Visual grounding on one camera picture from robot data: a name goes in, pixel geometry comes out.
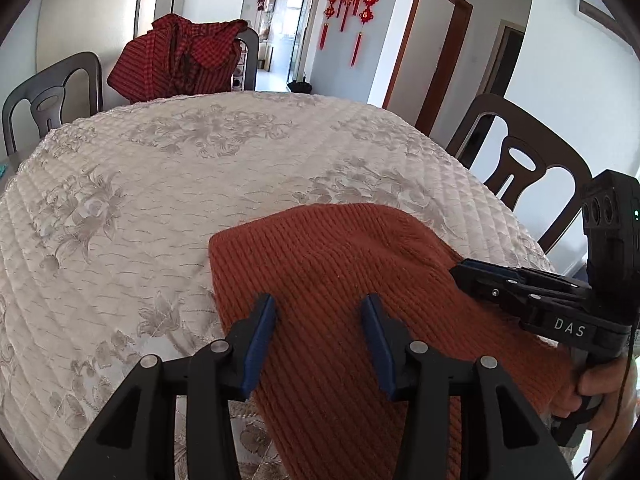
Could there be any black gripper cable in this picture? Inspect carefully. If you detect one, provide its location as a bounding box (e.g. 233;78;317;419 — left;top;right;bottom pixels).
575;330;638;478

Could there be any white quilted floral table cover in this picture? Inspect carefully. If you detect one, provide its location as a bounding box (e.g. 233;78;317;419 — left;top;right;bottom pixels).
0;91;558;480

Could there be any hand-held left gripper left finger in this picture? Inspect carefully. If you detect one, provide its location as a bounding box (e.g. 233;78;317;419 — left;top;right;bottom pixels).
57;292;278;480

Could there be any red plaid clothing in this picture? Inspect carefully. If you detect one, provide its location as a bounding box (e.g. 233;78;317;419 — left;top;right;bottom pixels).
106;14;249;103

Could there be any dark brown dining chair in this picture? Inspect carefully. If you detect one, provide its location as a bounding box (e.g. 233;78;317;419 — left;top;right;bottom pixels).
445;92;593;256

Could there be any dark grey dining chair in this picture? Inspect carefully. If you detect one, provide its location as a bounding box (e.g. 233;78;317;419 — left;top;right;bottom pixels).
1;51;104;158

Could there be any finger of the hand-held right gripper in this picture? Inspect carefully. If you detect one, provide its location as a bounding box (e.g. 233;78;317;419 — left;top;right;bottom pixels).
520;269;592;302
448;258;547;328

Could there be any dining chair under plaid clothing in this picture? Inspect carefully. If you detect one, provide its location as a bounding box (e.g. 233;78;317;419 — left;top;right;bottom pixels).
232;27;261;92

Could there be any wooden door frame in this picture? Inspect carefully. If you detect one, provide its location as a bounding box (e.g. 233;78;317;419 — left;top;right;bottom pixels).
382;0;473;136

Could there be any person's right hand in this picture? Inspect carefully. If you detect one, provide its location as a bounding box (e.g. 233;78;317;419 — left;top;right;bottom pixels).
575;355;638;433

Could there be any rust orange knit sweater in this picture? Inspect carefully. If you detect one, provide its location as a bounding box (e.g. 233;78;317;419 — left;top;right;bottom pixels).
208;202;581;480

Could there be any brown wall rail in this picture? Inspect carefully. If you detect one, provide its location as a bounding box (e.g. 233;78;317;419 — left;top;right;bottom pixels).
579;0;632;37

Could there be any shoe rack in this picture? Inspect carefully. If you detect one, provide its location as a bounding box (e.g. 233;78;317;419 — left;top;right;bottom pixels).
231;42;248;91

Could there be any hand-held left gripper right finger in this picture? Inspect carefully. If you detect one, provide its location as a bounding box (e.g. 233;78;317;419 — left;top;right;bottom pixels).
361;293;573;480

